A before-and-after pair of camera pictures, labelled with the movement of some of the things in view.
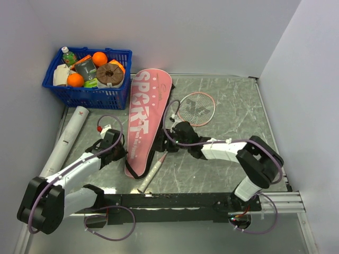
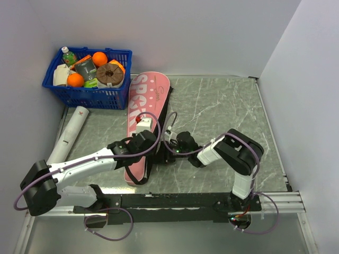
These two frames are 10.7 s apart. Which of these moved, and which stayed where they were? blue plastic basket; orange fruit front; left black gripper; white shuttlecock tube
Moved: left black gripper
Stayed: white shuttlecock tube; blue plastic basket; orange fruit front
